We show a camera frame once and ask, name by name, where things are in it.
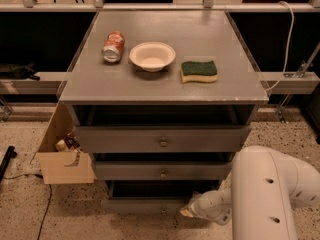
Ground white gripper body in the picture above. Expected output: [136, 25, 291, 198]
[188, 191, 220, 221]

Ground grey bottom drawer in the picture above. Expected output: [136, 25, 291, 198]
[101, 180, 220, 214]

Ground grey drawer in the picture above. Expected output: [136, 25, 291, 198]
[74, 126, 251, 153]
[94, 161, 231, 180]
[101, 180, 220, 214]

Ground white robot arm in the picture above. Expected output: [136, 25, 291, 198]
[180, 146, 320, 240]

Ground grey middle drawer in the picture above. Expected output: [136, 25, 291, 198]
[94, 161, 231, 180]

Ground grey drawer cabinet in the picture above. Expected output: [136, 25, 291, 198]
[58, 9, 270, 215]

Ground grey top drawer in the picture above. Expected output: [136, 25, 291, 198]
[74, 126, 251, 153]

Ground green yellow sponge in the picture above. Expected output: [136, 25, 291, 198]
[181, 60, 218, 83]

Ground cardboard box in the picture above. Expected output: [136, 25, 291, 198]
[36, 104, 95, 184]

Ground snack packets in box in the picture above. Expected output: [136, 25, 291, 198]
[55, 133, 80, 152]

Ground white paper bowl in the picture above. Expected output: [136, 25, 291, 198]
[129, 42, 176, 72]

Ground orange soda can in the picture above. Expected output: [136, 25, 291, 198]
[102, 31, 125, 63]

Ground black bar on floor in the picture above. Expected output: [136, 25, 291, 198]
[0, 146, 17, 182]

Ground black floor cable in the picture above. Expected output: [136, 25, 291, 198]
[3, 172, 54, 240]

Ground metal frame rail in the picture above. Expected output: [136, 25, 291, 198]
[0, 72, 69, 95]

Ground black object on rail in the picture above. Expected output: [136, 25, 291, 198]
[0, 63, 40, 81]

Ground white cable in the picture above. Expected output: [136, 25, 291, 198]
[265, 0, 296, 93]

